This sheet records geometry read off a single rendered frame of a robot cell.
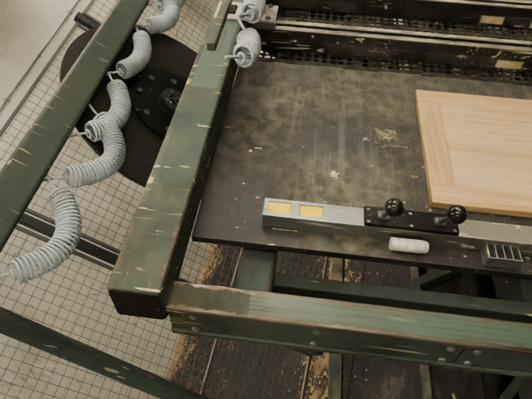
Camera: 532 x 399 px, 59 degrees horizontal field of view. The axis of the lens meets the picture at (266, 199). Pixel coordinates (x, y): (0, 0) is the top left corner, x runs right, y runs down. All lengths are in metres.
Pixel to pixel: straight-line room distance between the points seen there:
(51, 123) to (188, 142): 0.54
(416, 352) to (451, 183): 0.44
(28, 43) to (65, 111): 5.06
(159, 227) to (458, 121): 0.86
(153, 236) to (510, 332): 0.68
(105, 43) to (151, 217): 0.99
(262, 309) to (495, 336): 0.42
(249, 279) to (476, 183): 0.60
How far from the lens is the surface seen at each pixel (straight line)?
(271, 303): 0.89
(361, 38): 1.57
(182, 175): 1.02
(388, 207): 0.93
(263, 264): 1.03
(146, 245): 0.92
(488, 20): 1.93
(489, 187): 1.24
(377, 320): 0.90
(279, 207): 1.03
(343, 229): 1.04
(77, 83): 1.65
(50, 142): 1.47
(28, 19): 6.81
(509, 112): 1.50
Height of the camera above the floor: 2.08
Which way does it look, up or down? 23 degrees down
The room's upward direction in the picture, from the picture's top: 60 degrees counter-clockwise
